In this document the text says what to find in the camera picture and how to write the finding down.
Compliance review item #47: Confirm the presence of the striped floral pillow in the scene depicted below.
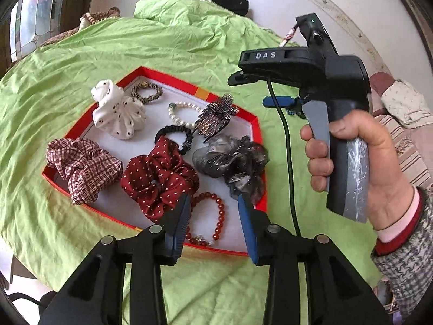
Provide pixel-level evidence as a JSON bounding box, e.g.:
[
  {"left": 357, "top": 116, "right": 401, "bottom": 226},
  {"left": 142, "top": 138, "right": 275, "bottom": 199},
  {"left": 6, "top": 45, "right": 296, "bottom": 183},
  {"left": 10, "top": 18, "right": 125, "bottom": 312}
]
[{"left": 370, "top": 72, "right": 432, "bottom": 190}]

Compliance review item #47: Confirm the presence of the black power cable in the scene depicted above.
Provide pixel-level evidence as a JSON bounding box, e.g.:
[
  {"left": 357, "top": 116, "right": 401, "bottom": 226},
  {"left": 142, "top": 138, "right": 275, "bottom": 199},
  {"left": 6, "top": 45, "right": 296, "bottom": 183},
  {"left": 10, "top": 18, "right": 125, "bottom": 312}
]
[{"left": 266, "top": 80, "right": 303, "bottom": 239}]

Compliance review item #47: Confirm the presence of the cream pearl bracelet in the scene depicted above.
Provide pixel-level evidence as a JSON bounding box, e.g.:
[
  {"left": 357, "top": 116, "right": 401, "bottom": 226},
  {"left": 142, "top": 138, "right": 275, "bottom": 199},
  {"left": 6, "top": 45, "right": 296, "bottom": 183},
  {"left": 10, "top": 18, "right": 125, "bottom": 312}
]
[{"left": 167, "top": 100, "right": 204, "bottom": 131}]

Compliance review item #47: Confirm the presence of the black beaded bracelet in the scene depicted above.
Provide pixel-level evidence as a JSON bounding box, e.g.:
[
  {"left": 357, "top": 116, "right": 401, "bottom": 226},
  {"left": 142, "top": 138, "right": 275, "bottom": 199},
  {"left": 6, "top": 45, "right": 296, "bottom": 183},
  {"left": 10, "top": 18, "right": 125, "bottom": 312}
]
[{"left": 153, "top": 124, "right": 195, "bottom": 157}]

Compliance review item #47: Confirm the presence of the white floral cloth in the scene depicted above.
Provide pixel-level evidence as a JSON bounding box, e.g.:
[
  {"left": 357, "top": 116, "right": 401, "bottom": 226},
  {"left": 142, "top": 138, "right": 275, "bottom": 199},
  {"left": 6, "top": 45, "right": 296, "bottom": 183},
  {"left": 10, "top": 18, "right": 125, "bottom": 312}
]
[{"left": 381, "top": 80, "right": 433, "bottom": 129}]

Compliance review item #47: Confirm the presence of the black rhinestone hair claw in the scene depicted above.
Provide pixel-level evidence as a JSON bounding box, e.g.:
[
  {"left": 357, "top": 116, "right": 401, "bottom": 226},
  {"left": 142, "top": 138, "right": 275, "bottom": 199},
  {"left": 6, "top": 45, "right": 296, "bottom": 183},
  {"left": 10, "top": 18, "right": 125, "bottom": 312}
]
[{"left": 195, "top": 94, "right": 239, "bottom": 142}]

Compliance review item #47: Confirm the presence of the red shallow box tray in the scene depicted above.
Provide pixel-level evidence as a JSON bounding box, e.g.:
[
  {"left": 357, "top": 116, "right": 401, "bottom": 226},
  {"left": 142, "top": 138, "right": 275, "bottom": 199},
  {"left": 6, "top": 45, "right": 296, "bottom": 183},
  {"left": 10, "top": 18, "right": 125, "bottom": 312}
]
[{"left": 42, "top": 67, "right": 269, "bottom": 255}]

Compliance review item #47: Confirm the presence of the grey knit sleeve forearm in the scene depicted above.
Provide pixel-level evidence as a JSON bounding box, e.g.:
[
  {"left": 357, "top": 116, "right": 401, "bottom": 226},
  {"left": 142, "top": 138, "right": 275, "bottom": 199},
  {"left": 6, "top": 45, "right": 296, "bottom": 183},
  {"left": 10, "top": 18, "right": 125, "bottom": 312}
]
[{"left": 371, "top": 188, "right": 432, "bottom": 324}]

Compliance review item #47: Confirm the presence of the person right hand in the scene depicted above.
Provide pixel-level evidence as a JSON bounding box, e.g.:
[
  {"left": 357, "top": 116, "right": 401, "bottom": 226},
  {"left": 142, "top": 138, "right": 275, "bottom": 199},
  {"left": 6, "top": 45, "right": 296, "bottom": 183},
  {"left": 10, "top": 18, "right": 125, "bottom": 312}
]
[{"left": 299, "top": 109, "right": 415, "bottom": 233}]

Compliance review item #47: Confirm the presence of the stained glass window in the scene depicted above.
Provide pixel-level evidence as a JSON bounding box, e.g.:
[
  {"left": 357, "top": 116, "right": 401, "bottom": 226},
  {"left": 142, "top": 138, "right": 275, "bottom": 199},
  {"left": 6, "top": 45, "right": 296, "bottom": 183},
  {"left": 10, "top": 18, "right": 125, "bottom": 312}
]
[{"left": 9, "top": 0, "right": 63, "bottom": 62}]

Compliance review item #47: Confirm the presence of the red plaid scrunchie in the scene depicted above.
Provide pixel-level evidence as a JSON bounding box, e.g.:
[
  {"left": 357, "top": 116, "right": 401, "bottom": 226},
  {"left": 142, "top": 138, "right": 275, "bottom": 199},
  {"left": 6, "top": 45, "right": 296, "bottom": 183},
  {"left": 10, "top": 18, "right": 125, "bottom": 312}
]
[{"left": 45, "top": 138, "right": 123, "bottom": 205}]

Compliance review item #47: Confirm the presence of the green bed sheet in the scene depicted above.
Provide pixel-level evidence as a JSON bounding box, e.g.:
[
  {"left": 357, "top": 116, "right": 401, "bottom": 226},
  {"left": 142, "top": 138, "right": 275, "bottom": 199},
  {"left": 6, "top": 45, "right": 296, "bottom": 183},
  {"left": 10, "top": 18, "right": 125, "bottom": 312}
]
[{"left": 0, "top": 0, "right": 383, "bottom": 325}]

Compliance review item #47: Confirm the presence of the white dotted scrunchie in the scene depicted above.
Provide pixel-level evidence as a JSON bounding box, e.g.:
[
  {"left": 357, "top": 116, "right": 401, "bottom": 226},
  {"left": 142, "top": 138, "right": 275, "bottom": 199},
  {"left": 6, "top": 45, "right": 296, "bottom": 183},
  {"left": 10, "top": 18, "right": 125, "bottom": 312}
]
[{"left": 91, "top": 79, "right": 145, "bottom": 140}]

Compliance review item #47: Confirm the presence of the red white-dotted scrunchie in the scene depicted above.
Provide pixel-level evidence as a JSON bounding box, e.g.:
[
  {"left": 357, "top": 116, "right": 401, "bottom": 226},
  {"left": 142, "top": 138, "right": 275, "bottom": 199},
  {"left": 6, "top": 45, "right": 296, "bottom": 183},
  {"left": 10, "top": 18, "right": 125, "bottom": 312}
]
[{"left": 120, "top": 136, "right": 200, "bottom": 222}]

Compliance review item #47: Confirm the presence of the brown patterned blanket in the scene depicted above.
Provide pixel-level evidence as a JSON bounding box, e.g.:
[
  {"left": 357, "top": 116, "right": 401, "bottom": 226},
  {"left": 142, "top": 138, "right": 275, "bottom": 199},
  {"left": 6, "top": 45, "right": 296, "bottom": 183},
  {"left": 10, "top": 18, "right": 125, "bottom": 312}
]
[{"left": 40, "top": 7, "right": 120, "bottom": 46}]

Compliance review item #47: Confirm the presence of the red bead bracelet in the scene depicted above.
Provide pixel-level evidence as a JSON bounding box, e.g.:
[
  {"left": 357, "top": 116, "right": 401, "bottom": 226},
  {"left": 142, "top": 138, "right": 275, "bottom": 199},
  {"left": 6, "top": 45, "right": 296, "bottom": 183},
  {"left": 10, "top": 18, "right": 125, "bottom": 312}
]
[{"left": 183, "top": 191, "right": 227, "bottom": 247}]

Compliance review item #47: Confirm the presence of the dark sheer beaded scrunchie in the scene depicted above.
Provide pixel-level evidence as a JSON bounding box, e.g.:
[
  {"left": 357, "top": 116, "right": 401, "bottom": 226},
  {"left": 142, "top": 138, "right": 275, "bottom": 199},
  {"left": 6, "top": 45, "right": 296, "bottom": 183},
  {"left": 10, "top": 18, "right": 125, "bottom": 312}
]
[{"left": 192, "top": 134, "right": 269, "bottom": 204}]

